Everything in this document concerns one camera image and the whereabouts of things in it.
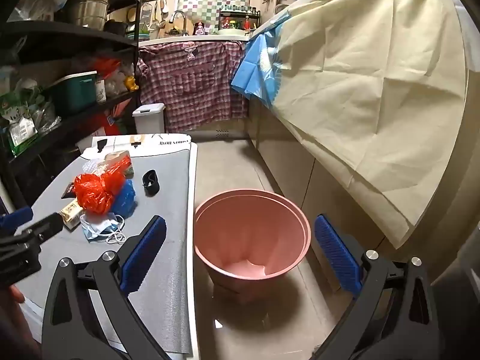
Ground pink plastic bin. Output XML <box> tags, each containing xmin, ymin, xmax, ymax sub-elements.
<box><xmin>193</xmin><ymin>190</ymin><xmax>312</xmax><ymax>304</ymax></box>

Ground beige kitchen cabinet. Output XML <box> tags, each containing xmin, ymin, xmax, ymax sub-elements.
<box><xmin>245</xmin><ymin>94</ymin><xmax>387</xmax><ymax>293</ymax></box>

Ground metal faucet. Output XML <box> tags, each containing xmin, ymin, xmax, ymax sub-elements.
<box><xmin>170</xmin><ymin>10</ymin><xmax>188</xmax><ymax>36</ymax></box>

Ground white printed table cover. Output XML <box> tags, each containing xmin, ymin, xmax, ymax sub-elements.
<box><xmin>80</xmin><ymin>134</ymin><xmax>199</xmax><ymax>360</ymax></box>

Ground black pot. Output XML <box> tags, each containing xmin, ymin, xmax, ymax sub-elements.
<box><xmin>105</xmin><ymin>19</ymin><xmax>129</xmax><ymax>35</ymax></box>

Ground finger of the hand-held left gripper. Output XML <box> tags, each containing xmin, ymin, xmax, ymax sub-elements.
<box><xmin>0</xmin><ymin>206</ymin><xmax>34</xmax><ymax>233</ymax></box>
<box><xmin>13</xmin><ymin>212</ymin><xmax>64</xmax><ymax>248</ymax></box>

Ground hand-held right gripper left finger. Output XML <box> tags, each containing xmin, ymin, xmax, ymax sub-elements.
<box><xmin>41</xmin><ymin>215</ymin><xmax>169</xmax><ymax>360</ymax></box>

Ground blue printed cloth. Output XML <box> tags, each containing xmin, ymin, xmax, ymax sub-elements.
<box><xmin>230</xmin><ymin>9</ymin><xmax>293</xmax><ymax>111</ymax></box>

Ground green printed package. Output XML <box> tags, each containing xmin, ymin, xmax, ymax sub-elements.
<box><xmin>0</xmin><ymin>86</ymin><xmax>42</xmax><ymax>156</ymax></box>

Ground red printed carton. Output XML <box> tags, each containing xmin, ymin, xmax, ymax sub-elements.
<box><xmin>105</xmin><ymin>107</ymin><xmax>133</xmax><ymax>136</ymax></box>

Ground beige cloth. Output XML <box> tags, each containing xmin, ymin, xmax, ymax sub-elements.
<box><xmin>271</xmin><ymin>0</ymin><xmax>469</xmax><ymax>250</ymax></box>

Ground black spice rack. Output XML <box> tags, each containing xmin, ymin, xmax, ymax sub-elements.
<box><xmin>219</xmin><ymin>4</ymin><xmax>261</xmax><ymax>31</ymax></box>

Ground orange plastic bag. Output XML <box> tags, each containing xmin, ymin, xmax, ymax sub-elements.
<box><xmin>73</xmin><ymin>170</ymin><xmax>125</xmax><ymax>216</ymax></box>

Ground black shelf rack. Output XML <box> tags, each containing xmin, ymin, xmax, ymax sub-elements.
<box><xmin>0</xmin><ymin>0</ymin><xmax>147</xmax><ymax>211</ymax></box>

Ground blue face mask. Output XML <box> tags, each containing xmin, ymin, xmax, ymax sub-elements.
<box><xmin>80</xmin><ymin>212</ymin><xmax>128</xmax><ymax>244</ymax></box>

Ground steel pot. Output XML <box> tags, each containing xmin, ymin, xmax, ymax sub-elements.
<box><xmin>69</xmin><ymin>0</ymin><xmax>112</xmax><ymax>29</ymax></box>

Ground red plaid shirt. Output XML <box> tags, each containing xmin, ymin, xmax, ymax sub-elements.
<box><xmin>137</xmin><ymin>41</ymin><xmax>250</xmax><ymax>130</ymax></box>

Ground torn paper tissue pack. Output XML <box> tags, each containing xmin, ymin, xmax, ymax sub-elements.
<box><xmin>104</xmin><ymin>150</ymin><xmax>135</xmax><ymax>179</ymax></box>

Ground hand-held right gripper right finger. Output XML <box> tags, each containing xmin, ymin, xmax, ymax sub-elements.
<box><xmin>314</xmin><ymin>214</ymin><xmax>439</xmax><ymax>360</ymax></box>

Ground white foam net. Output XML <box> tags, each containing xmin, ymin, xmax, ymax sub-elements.
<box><xmin>84</xmin><ymin>158</ymin><xmax>110</xmax><ymax>177</ymax></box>

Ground grey ironing board table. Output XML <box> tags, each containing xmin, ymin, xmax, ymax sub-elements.
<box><xmin>7</xmin><ymin>142</ymin><xmax>194</xmax><ymax>357</ymax></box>

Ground blue plastic bag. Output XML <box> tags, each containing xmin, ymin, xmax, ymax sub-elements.
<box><xmin>110</xmin><ymin>179</ymin><xmax>136</xmax><ymax>216</ymax></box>

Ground black strap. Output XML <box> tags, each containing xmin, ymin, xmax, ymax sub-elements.
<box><xmin>142</xmin><ymin>170</ymin><xmax>161</xmax><ymax>197</ymax></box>

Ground person's left hand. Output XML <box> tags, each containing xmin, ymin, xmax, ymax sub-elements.
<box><xmin>0</xmin><ymin>284</ymin><xmax>43</xmax><ymax>360</ymax></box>

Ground white kitchen counter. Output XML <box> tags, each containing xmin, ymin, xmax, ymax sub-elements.
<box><xmin>139</xmin><ymin>5</ymin><xmax>293</xmax><ymax>49</ymax></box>

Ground beige snack packet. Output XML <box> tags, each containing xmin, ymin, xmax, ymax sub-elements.
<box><xmin>60</xmin><ymin>199</ymin><xmax>84</xmax><ymax>230</ymax></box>

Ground white lidded bin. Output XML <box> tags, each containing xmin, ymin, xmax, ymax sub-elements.
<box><xmin>132</xmin><ymin>103</ymin><xmax>166</xmax><ymax>136</ymax></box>

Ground hanging kitchen utensils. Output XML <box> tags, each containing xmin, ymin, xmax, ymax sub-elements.
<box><xmin>144</xmin><ymin>0</ymin><xmax>169</xmax><ymax>31</ymax></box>

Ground green storage box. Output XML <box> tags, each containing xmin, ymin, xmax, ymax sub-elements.
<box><xmin>47</xmin><ymin>70</ymin><xmax>99</xmax><ymax>115</ymax></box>

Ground red crumpled bag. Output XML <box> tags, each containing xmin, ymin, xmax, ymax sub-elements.
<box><xmin>92</xmin><ymin>58</ymin><xmax>121</xmax><ymax>79</ymax></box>

